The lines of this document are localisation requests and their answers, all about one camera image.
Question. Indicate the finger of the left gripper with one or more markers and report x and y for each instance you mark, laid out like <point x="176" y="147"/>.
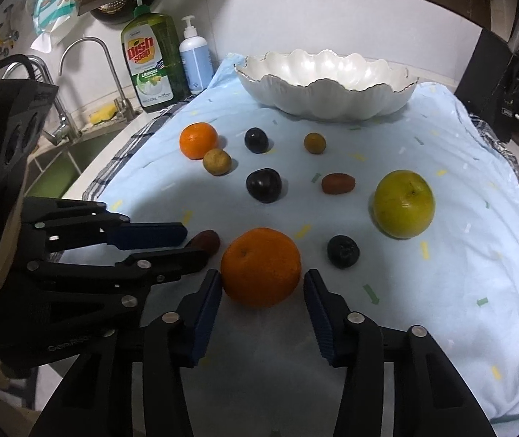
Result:
<point x="129" y="235"/>
<point x="168" y="265"/>

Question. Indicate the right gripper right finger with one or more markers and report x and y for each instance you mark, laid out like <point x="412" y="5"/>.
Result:
<point x="345" y="338"/>

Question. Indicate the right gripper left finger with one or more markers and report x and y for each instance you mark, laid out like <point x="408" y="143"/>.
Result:
<point x="181" y="336"/>

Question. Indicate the dark red date fruit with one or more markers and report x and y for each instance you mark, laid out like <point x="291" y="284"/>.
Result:
<point x="207" y="241"/>

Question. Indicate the large orange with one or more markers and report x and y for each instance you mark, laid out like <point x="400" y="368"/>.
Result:
<point x="261" y="268"/>

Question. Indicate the yellowish small round fruit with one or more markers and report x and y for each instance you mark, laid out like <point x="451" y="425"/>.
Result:
<point x="217" y="162"/>

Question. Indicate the small orange mandarin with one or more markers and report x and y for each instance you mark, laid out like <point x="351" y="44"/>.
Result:
<point x="197" y="139"/>

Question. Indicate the green apple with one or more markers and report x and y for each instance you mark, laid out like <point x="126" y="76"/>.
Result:
<point x="403" y="204"/>

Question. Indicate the reddish brown oval fruit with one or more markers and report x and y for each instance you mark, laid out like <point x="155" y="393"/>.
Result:
<point x="338" y="183"/>

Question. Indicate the brown small round fruit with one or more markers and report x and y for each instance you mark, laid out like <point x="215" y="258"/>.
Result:
<point x="315" y="143"/>

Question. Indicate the checkered kitchen towel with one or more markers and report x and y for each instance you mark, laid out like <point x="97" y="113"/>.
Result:
<point x="105" y="166"/>

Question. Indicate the yellow sponge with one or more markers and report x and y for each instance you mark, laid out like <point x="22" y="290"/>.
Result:
<point x="103" y="114"/>

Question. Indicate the light blue cloth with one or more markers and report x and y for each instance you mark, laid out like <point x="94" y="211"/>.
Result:
<point x="459" y="278"/>

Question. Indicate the white blue pump bottle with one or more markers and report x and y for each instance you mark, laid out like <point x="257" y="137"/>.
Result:
<point x="196" y="58"/>

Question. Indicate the green dish soap bottle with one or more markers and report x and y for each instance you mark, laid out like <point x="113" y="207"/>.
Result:
<point x="150" y="46"/>

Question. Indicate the white scalloped bowl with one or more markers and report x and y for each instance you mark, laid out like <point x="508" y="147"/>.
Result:
<point x="325" y="86"/>

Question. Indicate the black knife block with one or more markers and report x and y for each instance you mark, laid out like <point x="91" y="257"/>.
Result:
<point x="490" y="84"/>

